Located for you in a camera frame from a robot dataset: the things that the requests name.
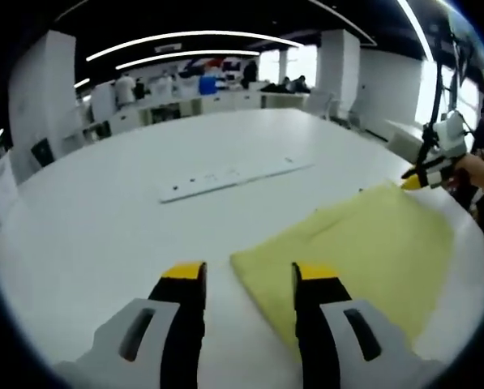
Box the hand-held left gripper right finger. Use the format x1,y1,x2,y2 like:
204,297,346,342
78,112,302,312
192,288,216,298
291,261,443,389

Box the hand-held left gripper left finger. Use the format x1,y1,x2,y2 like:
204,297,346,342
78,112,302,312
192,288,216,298
54,261,208,389

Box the yellow grey blue garment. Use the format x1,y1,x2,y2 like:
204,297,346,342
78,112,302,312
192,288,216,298
229,182,456,362

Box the person's right hand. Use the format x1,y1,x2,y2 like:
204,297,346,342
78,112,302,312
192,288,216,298
447,153,484,199

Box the black stand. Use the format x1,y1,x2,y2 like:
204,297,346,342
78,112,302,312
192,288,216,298
415,24,484,175

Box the white square pillar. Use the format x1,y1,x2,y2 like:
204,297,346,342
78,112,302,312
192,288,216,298
316,29,362,105
8,30,79,179

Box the white flat strip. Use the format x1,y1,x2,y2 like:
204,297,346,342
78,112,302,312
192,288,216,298
158,156,316,205

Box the white counter cabinets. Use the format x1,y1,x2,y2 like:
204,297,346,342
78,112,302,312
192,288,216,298
91,87,311,135

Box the black leaning panel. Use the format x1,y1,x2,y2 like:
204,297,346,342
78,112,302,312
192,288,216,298
30,137,55,168

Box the blue bin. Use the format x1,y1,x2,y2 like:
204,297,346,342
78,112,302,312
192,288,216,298
199,75,219,96

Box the long curved ceiling light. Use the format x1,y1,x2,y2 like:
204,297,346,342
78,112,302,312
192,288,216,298
85,30,299,62
115,49,261,71

